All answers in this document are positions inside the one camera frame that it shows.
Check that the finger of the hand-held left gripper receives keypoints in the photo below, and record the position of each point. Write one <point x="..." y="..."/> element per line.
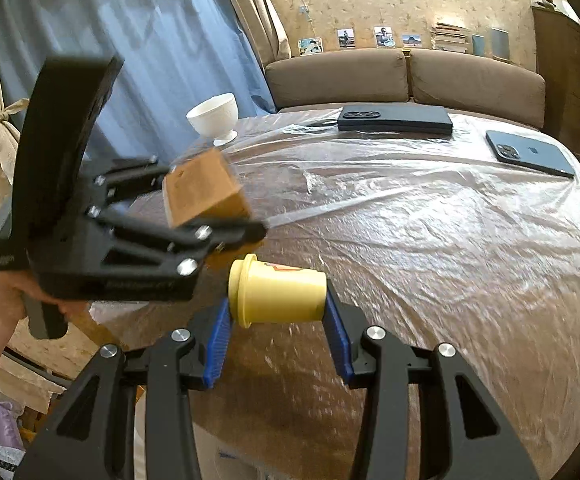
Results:
<point x="135" y="175"/>
<point x="190" y="237"/>

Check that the blue curtain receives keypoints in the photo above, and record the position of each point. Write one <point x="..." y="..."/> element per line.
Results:
<point x="170" y="35"/>

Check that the small teal speaker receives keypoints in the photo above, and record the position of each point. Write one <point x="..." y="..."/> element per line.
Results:
<point x="478" y="45"/>

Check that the small landscape photo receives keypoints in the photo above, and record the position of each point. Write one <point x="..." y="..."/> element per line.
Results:
<point x="411" y="42"/>

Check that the pale purple plastic wrapper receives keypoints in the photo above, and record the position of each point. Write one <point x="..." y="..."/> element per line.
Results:
<point x="0" y="427"/>

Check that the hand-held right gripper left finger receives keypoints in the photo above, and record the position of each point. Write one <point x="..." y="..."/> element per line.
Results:
<point x="217" y="345"/>

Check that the small standing photo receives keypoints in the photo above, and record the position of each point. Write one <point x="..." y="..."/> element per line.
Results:
<point x="384" y="37"/>
<point x="346" y="39"/>

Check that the small figurine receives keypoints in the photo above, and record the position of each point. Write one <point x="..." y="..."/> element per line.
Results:
<point x="546" y="1"/>

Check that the yellow plastic cup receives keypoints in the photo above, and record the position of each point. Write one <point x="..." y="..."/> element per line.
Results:
<point x="280" y="295"/>

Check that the grey speaker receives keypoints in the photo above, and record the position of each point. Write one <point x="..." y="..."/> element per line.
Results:
<point x="500" y="44"/>

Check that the brown sofa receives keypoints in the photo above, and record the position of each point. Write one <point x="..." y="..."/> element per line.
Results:
<point x="470" y="85"/>

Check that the brown cardboard box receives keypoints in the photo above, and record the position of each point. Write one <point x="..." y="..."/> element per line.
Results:
<point x="205" y="190"/>

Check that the beige curtain tieback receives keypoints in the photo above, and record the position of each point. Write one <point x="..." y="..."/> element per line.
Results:
<point x="2" y="117"/>

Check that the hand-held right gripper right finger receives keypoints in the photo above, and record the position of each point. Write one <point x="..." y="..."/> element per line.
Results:
<point x="337" y="340"/>

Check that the stack of books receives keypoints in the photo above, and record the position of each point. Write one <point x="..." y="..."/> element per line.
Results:
<point x="450" y="37"/>

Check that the black laptop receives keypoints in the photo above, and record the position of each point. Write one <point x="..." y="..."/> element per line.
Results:
<point x="395" y="120"/>

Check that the white footed cup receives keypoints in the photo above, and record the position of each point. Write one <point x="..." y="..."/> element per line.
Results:
<point x="212" y="115"/>

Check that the dark wooden cabinet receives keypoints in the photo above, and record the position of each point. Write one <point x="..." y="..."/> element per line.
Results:
<point x="565" y="60"/>

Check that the person's left hand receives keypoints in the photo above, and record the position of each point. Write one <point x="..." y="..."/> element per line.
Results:
<point x="0" y="295"/>

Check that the wide photo card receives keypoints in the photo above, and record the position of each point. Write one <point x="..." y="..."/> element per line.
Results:
<point x="311" y="46"/>

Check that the dark blue smartphone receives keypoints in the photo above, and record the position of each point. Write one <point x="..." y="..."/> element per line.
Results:
<point x="530" y="152"/>

